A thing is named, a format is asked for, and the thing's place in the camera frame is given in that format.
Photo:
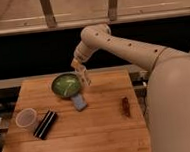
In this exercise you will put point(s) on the small brown red object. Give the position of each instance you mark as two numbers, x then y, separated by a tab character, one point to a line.
125	106

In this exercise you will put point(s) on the green bowl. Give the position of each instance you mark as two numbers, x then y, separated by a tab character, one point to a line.
66	85

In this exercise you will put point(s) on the black rectangular box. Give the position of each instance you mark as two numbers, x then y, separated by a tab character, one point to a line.
45	125

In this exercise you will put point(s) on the clear plastic cup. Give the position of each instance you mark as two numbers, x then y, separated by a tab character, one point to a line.
27	119

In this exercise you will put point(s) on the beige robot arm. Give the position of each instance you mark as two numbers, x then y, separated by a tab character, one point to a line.
168	92

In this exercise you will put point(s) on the blue sponge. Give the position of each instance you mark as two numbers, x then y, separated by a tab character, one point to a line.
79	102

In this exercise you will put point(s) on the white labelled bottle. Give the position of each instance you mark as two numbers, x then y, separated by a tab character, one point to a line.
82	73

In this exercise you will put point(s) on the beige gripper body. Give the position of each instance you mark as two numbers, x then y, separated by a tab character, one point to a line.
76	65

